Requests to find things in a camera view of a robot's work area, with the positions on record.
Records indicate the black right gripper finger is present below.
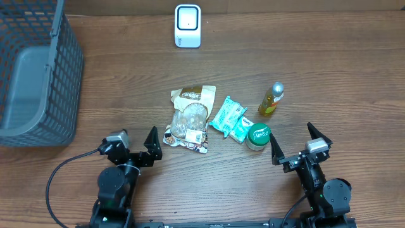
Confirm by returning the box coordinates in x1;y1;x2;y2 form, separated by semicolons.
307;122;332;146
270;133;285;165

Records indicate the green lid white jar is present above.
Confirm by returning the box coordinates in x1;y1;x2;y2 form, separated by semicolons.
246;123;271;151

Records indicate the teal white tissue pack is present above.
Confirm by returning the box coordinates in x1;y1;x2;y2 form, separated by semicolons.
229;116;254;144

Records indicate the brown teal snack bag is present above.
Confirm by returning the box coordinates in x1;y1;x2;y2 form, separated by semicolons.
163;85;216;154

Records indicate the yellow liquid bottle silver cap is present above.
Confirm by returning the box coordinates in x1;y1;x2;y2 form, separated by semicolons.
258;82;284;117

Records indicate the mint green wipes pack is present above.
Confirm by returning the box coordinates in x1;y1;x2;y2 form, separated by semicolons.
209;96;247;138

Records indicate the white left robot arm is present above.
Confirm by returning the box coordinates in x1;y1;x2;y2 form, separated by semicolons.
88;126;162;228

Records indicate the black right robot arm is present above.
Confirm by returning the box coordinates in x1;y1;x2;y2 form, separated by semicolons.
270;122;357;228

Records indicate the white barcode scanner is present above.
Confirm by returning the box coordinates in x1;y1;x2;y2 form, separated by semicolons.
174;4;201;48

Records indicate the dark grey mesh basket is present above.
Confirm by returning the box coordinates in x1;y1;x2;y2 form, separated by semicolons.
1;0;84;147

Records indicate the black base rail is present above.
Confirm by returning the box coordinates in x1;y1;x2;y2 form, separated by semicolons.
76;218;357;228

